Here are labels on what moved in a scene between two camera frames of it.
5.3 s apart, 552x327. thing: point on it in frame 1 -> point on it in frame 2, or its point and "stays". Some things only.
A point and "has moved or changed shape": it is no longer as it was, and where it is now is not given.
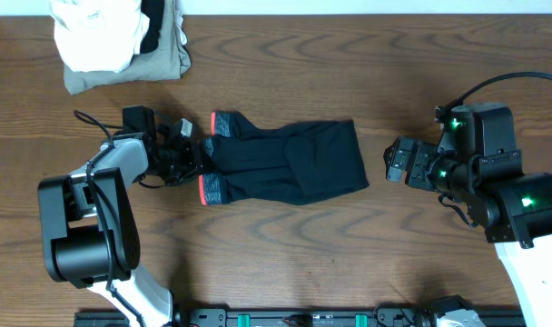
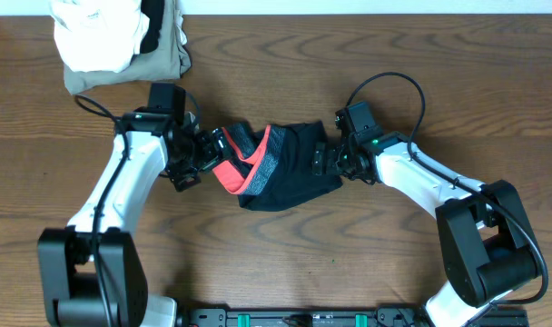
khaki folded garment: (169, 60) stays
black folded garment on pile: (154, 10) stays
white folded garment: (99, 35) stays
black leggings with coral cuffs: (290, 165) has moved or changed shape
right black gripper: (423, 153) -> (330, 165)
